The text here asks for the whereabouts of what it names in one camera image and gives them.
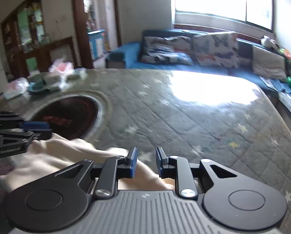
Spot cream sweatshirt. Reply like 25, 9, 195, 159
0, 133, 200, 193

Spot pink tissue pack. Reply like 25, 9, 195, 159
4, 77, 29, 100

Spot black induction cooktop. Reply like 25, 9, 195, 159
31, 96, 98, 140

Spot grey quilted star tablecloth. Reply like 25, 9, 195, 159
0, 69, 291, 233

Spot white tissue box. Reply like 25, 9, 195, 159
43, 56, 75, 89

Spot dark wooden cabinet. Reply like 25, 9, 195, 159
0, 0, 77, 79

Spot green wrapped packet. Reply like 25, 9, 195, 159
68, 68, 87, 80

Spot blue white toy cabinet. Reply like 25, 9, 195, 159
87, 29, 106, 61

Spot left butterfly pillow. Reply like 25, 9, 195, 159
141, 36, 194, 66

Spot butterfly pillow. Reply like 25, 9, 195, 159
192, 32, 239, 68
141, 36, 194, 66

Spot blue corner sofa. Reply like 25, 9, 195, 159
106, 30, 291, 116

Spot right butterfly pillow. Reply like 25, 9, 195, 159
192, 32, 239, 68

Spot grey plain cushion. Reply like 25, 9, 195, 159
252, 46, 287, 81

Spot panda plush toy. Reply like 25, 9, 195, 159
261, 35, 278, 49

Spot brown wooden door frame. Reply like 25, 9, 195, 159
72, 0, 122, 69

